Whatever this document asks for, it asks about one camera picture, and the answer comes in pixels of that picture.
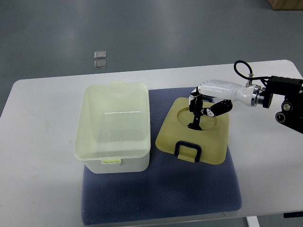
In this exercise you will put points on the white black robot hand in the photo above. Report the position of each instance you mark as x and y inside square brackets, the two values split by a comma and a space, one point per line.
[228, 92]

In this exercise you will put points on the yellow box lid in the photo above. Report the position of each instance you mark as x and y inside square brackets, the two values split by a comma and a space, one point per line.
[208, 145]

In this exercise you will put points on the white storage box base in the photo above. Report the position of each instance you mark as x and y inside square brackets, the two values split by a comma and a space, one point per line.
[114, 133]

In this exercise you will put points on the cardboard box corner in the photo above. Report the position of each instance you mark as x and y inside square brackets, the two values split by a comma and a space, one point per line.
[286, 4]

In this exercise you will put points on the upper metal floor plate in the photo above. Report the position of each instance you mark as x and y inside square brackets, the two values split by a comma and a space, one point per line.
[100, 54]

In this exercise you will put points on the white table leg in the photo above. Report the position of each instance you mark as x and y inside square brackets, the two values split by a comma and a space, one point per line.
[252, 221]

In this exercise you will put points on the black table control panel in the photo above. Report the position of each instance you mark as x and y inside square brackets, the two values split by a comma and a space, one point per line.
[293, 214]

